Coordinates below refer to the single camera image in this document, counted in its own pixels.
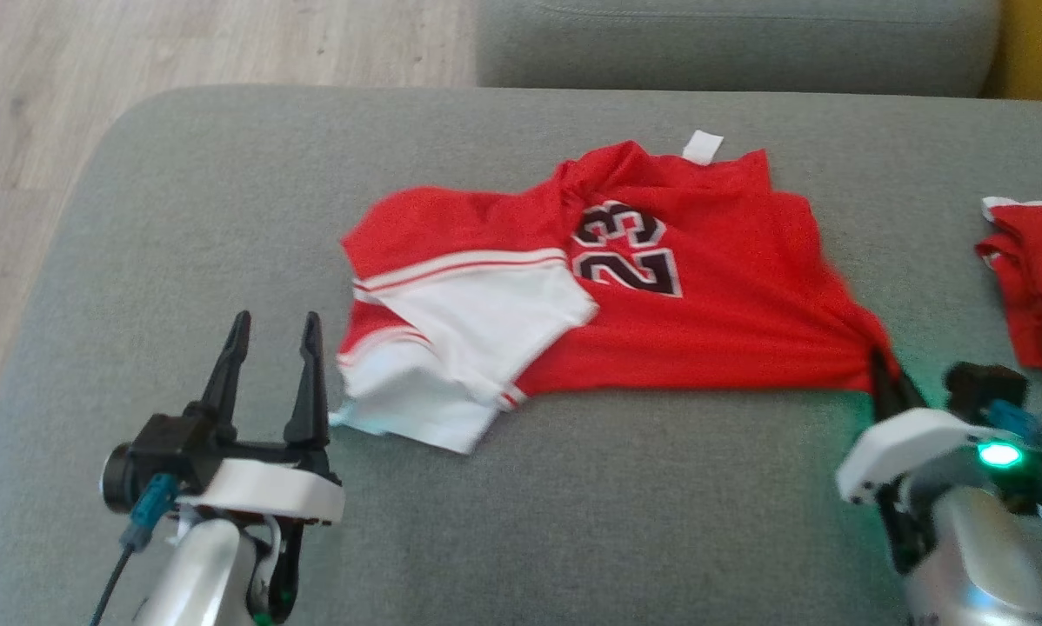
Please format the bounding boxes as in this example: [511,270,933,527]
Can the grey fabric sofa seat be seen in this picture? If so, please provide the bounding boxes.
[0,84,1042,626]

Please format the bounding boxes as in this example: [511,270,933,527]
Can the red basketball jersey white sleeves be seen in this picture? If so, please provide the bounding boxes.
[330,130,903,455]

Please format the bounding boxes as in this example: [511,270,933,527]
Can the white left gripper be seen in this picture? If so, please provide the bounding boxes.
[177,310,346,525]

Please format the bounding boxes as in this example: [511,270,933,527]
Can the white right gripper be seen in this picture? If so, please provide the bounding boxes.
[836,348,992,507]

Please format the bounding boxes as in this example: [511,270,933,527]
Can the grey sofa back cushion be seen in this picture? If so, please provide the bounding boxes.
[473,0,1002,98]

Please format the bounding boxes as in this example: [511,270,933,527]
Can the black cable teal plug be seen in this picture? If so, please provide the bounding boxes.
[986,398,1042,492]
[90,474,181,626]

